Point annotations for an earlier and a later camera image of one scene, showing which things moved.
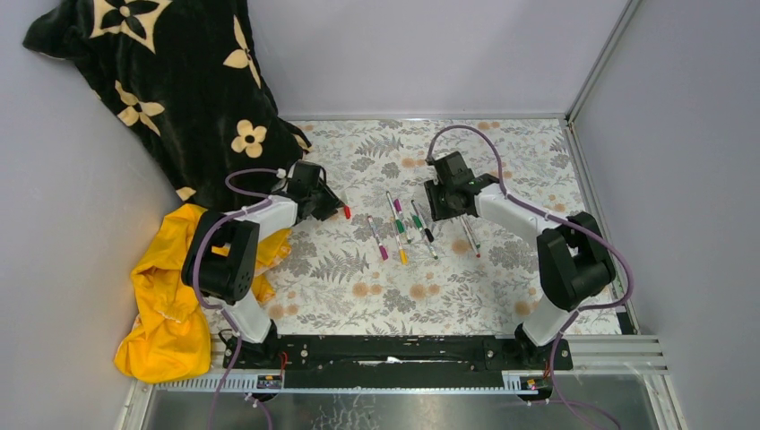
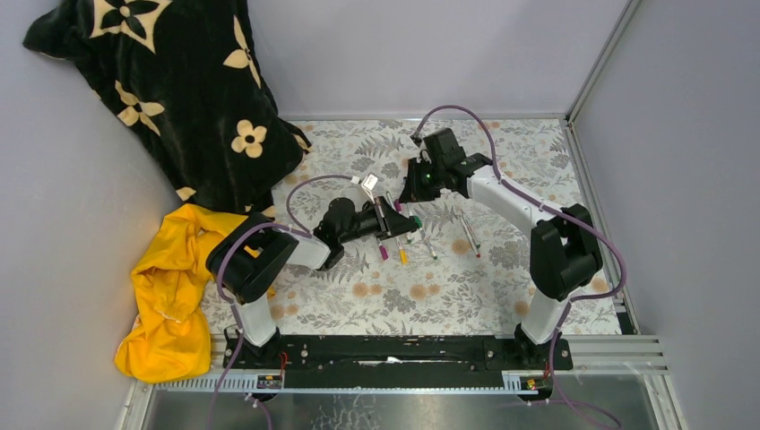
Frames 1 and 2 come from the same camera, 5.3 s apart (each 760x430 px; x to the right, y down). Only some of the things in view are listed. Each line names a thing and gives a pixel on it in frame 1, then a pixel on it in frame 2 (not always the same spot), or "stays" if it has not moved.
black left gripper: (330, 203) → (397, 224)
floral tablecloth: (385, 267) stays
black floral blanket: (185, 80) stays
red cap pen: (470, 240) stays
